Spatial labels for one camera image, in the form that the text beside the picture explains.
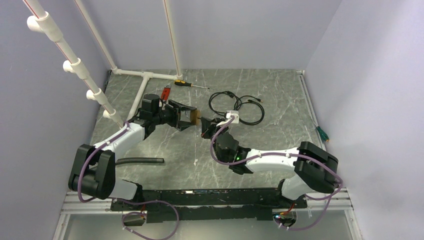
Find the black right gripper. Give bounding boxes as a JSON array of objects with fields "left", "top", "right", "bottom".
[{"left": 201, "top": 116, "right": 230, "bottom": 150}]

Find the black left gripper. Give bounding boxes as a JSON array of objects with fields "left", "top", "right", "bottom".
[{"left": 153, "top": 99, "right": 197, "bottom": 131}]

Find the large brass padlock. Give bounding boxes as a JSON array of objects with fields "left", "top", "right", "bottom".
[{"left": 189, "top": 109, "right": 201, "bottom": 126}]

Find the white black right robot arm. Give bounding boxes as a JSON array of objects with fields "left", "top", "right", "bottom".
[{"left": 200, "top": 116, "right": 344, "bottom": 208}]

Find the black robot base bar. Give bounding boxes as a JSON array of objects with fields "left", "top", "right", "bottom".
[{"left": 110, "top": 187, "right": 308, "bottom": 223}]

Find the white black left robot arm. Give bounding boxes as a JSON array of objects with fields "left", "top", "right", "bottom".
[{"left": 68, "top": 94, "right": 200, "bottom": 210}]

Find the yellow black screwdriver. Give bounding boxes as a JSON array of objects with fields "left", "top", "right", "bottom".
[{"left": 173, "top": 79, "right": 210, "bottom": 89}]

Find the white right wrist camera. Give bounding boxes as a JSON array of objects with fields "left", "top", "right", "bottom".
[{"left": 216, "top": 110, "right": 240, "bottom": 127}]

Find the grey adjustable wrench red handle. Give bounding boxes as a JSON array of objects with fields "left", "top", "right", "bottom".
[{"left": 160, "top": 84, "right": 171, "bottom": 102}]

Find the black coiled cable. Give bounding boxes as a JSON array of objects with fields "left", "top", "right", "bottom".
[{"left": 208, "top": 91, "right": 266, "bottom": 126}]

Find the black corrugated hose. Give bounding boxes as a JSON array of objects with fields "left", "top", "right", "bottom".
[{"left": 114, "top": 157, "right": 165, "bottom": 167}]

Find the green handled screwdriver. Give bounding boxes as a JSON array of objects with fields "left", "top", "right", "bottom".
[{"left": 310, "top": 116, "right": 330, "bottom": 142}]

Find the white PVC pipe frame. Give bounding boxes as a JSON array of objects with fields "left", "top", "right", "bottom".
[{"left": 22, "top": 0, "right": 184, "bottom": 134}]

